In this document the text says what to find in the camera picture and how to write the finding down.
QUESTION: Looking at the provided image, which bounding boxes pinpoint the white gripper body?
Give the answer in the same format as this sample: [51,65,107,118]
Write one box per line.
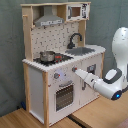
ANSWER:
[75,69,100,88]

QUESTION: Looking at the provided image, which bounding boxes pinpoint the white toy oven door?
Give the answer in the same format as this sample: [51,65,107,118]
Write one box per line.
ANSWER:
[49,79,80,119]

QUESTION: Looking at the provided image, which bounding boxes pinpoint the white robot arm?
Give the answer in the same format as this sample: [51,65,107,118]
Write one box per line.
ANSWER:
[75,27,128,100]

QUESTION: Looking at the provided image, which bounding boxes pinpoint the wooden toy kitchen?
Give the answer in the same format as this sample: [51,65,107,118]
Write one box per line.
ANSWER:
[22,2,105,128]

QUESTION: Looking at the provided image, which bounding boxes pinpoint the right oven knob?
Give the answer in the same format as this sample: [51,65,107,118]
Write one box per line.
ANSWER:
[71,66,79,74]

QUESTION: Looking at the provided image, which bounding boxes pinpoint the oven knob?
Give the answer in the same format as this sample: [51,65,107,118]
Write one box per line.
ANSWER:
[71,66,79,74]
[54,73,60,79]

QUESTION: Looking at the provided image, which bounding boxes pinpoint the grey toy sink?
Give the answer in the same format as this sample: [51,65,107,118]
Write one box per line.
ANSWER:
[66,47,94,56]

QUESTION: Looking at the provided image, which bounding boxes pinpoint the left oven knob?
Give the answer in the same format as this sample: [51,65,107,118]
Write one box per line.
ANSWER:
[54,73,60,79]

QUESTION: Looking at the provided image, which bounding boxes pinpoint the black toy stovetop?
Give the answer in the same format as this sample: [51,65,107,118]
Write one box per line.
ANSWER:
[35,53,71,66]

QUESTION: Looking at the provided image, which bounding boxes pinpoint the black toy faucet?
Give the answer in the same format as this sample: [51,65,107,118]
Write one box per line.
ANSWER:
[66,32,83,50]

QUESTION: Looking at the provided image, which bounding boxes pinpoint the silver toy pot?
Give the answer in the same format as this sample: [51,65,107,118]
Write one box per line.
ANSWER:
[40,51,55,62]

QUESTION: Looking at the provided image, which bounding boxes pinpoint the white toy microwave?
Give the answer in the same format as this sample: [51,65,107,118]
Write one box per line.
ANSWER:
[66,3,90,21]

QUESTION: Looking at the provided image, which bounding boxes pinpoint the grey toy range hood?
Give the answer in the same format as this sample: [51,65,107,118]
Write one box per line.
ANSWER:
[35,5,64,27]

